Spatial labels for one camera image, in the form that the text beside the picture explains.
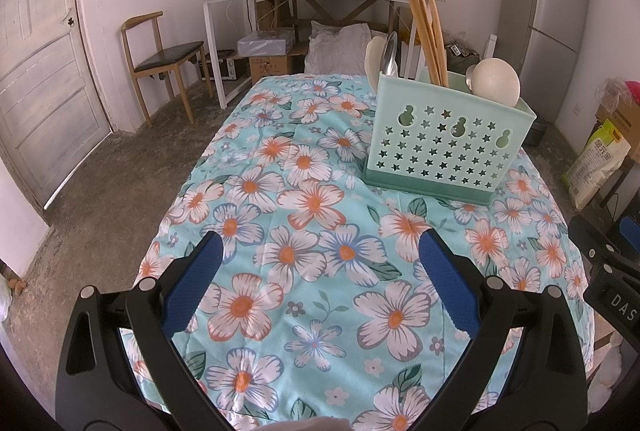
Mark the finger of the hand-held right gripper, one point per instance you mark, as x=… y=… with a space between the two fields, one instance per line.
x=630 y=236

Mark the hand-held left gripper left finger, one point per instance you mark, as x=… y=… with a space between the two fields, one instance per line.
x=200 y=276

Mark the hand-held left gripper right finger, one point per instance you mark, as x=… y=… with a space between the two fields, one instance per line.
x=442 y=276

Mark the mint green utensil holder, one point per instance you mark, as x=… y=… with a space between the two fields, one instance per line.
x=450 y=146

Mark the large white soup spoon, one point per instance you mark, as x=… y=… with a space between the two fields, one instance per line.
x=496 y=81

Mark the yellow white rice bag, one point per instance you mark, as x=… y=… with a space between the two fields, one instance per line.
x=597 y=161

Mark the large cardboard box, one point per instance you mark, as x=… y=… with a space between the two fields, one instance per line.
x=622 y=121

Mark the floral blue blanket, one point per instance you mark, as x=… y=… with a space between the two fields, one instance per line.
x=310 y=221

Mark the black pot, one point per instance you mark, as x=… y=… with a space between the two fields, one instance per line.
x=535 y=132

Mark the red cloth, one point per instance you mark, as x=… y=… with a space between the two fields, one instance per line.
x=632 y=90

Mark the black case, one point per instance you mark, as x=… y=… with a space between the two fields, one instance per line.
x=225 y=67

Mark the green bag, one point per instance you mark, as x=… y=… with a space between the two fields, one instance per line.
x=462 y=56

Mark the wooden chair black seat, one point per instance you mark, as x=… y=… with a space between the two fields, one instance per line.
x=170 y=56

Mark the white plastic spoon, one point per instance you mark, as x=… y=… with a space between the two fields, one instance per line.
x=374 y=61

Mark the white board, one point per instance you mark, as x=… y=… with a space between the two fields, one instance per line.
x=490 y=47

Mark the grey refrigerator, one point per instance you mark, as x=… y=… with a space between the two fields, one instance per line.
x=545 y=11

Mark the grey wrapped box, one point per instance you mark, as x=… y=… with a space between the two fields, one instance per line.
x=265 y=42

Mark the white sack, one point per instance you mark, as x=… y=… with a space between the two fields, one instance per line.
x=337 y=46

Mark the white door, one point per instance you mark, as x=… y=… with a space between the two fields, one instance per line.
x=45 y=61

